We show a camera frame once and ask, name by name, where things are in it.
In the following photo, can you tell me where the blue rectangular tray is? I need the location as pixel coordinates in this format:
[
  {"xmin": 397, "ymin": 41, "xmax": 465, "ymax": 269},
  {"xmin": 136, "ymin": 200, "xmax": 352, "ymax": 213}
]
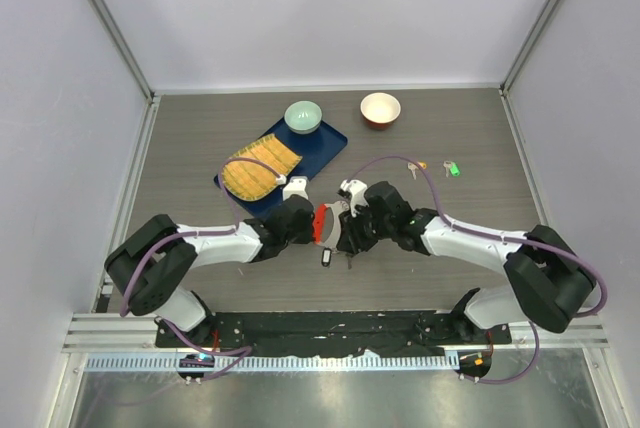
[{"xmin": 230, "ymin": 118, "xmax": 348, "ymax": 217}]

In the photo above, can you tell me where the keyring bunch with tags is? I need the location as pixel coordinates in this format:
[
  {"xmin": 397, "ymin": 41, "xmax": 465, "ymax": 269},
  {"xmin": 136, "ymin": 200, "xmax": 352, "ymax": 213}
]
[{"xmin": 312, "ymin": 201, "xmax": 350, "ymax": 268}]

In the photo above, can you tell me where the woven bamboo plate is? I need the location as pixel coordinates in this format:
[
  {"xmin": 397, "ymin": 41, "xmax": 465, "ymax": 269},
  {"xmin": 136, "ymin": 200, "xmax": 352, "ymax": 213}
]
[{"xmin": 222, "ymin": 133, "xmax": 303, "ymax": 202}]

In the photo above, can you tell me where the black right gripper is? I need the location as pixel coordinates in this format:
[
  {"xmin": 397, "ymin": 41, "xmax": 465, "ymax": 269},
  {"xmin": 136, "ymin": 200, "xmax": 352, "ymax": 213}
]
[{"xmin": 337, "ymin": 202, "xmax": 395, "ymax": 255}]

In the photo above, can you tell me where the white slotted cable duct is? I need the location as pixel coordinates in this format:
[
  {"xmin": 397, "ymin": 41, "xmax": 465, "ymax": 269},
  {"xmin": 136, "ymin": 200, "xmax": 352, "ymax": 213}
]
[{"xmin": 84, "ymin": 352, "xmax": 459, "ymax": 373}]

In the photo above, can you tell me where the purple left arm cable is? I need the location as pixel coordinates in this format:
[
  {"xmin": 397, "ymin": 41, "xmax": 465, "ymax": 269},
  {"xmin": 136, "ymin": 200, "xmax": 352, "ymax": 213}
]
[{"xmin": 119, "ymin": 156, "xmax": 289, "ymax": 318}]

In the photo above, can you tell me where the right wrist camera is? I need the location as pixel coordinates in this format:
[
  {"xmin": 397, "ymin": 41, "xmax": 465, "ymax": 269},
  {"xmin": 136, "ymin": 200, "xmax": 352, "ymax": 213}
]
[{"xmin": 339, "ymin": 179, "xmax": 368, "ymax": 218}]

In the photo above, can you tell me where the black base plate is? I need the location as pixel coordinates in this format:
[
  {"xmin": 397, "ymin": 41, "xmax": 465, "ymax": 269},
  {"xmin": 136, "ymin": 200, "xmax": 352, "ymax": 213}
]
[{"xmin": 185, "ymin": 310, "xmax": 512, "ymax": 358}]

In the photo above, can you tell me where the key with yellow tag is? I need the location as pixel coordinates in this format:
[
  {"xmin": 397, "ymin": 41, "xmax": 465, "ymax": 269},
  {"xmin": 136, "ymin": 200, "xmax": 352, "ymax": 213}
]
[{"xmin": 407, "ymin": 161, "xmax": 428, "ymax": 180}]

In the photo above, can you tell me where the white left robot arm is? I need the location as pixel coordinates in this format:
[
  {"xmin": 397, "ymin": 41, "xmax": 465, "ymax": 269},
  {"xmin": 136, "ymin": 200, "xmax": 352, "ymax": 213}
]
[{"xmin": 104, "ymin": 195, "xmax": 314, "ymax": 347}]

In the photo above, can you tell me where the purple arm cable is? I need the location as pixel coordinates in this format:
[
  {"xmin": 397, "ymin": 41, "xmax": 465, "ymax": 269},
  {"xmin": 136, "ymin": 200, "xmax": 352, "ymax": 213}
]
[
  {"xmin": 344, "ymin": 155, "xmax": 609, "ymax": 384},
  {"xmin": 119, "ymin": 156, "xmax": 289, "ymax": 318}
]

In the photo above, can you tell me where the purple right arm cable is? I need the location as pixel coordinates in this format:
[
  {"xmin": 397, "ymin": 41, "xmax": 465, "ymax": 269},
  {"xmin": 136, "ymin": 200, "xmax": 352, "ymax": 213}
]
[{"xmin": 344, "ymin": 155, "xmax": 609, "ymax": 384}]

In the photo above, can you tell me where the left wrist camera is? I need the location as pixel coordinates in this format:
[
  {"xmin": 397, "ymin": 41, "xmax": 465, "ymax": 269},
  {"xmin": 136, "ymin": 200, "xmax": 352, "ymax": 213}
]
[{"xmin": 276, "ymin": 175, "xmax": 309, "ymax": 202}]

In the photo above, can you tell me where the red bowl white inside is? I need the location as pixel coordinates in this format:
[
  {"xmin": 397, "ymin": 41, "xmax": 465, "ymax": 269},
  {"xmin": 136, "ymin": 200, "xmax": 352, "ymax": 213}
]
[{"xmin": 360, "ymin": 92, "xmax": 402, "ymax": 130}]

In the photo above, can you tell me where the light green bowl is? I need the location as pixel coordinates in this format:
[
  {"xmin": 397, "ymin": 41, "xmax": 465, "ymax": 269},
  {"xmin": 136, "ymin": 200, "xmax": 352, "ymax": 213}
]
[{"xmin": 284, "ymin": 101, "xmax": 323, "ymax": 135}]

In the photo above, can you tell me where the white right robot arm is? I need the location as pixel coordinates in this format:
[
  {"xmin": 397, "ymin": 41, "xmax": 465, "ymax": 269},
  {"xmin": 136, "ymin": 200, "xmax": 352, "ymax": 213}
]
[{"xmin": 337, "ymin": 180, "xmax": 596, "ymax": 343}]

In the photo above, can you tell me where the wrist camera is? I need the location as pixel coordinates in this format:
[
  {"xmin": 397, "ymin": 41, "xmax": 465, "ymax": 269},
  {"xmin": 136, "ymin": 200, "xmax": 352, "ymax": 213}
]
[
  {"xmin": 339, "ymin": 179, "xmax": 368, "ymax": 218},
  {"xmin": 276, "ymin": 175, "xmax": 309, "ymax": 202}
]

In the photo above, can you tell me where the key with green tag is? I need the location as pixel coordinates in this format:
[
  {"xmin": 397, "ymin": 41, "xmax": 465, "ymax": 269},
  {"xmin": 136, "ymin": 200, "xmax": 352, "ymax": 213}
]
[{"xmin": 443, "ymin": 160, "xmax": 461, "ymax": 177}]

